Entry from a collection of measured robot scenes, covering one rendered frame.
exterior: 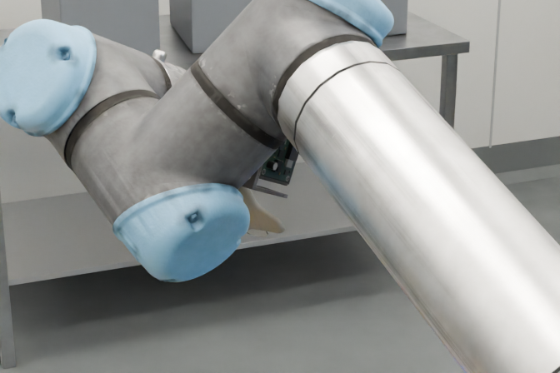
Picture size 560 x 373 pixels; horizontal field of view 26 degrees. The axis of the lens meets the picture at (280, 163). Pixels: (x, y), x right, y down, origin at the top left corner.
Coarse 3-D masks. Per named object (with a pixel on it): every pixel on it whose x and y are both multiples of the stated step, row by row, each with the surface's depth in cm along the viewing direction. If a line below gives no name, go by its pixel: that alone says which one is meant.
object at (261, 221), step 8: (248, 192) 100; (248, 200) 100; (248, 208) 101; (256, 208) 101; (256, 216) 102; (264, 216) 101; (272, 216) 101; (256, 224) 103; (264, 224) 102; (272, 224) 101; (280, 224) 101; (248, 232) 105; (256, 232) 106; (264, 232) 107; (280, 232) 102
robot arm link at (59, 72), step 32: (32, 32) 77; (64, 32) 77; (0, 64) 78; (32, 64) 77; (64, 64) 76; (96, 64) 78; (128, 64) 80; (160, 64) 85; (0, 96) 78; (32, 96) 77; (64, 96) 76; (96, 96) 77; (160, 96) 83; (32, 128) 77; (64, 128) 77; (64, 160) 79
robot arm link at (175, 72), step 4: (156, 52) 87; (160, 52) 87; (164, 52) 88; (152, 56) 88; (156, 56) 87; (160, 56) 87; (164, 56) 87; (160, 60) 87; (164, 60) 88; (164, 64) 86; (168, 64) 88; (172, 64) 88; (168, 68) 86; (172, 68) 87; (176, 68) 88; (180, 68) 88; (168, 72) 86; (172, 72) 86; (176, 72) 87; (180, 72) 87; (184, 72) 88; (172, 76) 86; (176, 76) 86; (180, 76) 87; (172, 80) 85; (176, 80) 86; (172, 84) 85
